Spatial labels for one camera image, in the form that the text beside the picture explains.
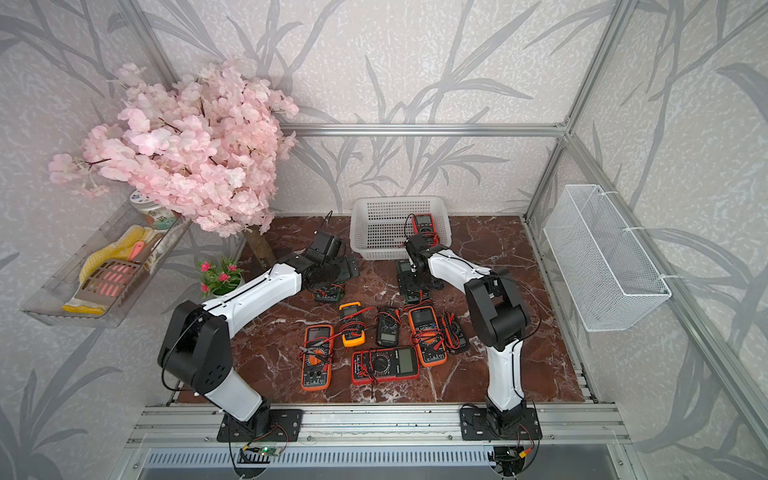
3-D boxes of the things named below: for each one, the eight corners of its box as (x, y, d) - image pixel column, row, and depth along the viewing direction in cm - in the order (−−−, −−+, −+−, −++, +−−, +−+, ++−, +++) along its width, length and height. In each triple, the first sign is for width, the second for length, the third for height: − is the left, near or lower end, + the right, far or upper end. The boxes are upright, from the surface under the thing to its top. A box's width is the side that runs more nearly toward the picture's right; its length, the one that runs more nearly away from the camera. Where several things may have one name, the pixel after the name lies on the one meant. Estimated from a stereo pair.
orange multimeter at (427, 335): (418, 369, 84) (419, 365, 81) (406, 313, 95) (406, 308, 92) (448, 363, 85) (450, 359, 82) (433, 308, 96) (434, 303, 93)
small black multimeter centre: (376, 347, 88) (375, 343, 85) (378, 317, 94) (377, 312, 91) (398, 347, 88) (398, 343, 85) (398, 317, 94) (398, 312, 91)
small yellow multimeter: (343, 349, 87) (341, 344, 84) (340, 309, 95) (338, 303, 92) (366, 344, 88) (365, 339, 85) (361, 305, 96) (360, 299, 93)
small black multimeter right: (442, 354, 87) (444, 348, 84) (440, 319, 95) (441, 312, 91) (466, 354, 87) (468, 348, 84) (461, 319, 95) (463, 312, 91)
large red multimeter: (353, 385, 81) (351, 381, 78) (353, 356, 86) (351, 351, 83) (420, 377, 82) (421, 373, 80) (416, 349, 88) (417, 344, 85)
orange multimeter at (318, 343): (297, 390, 81) (292, 385, 77) (310, 331, 92) (305, 324, 88) (328, 390, 81) (325, 385, 77) (337, 331, 92) (334, 324, 88)
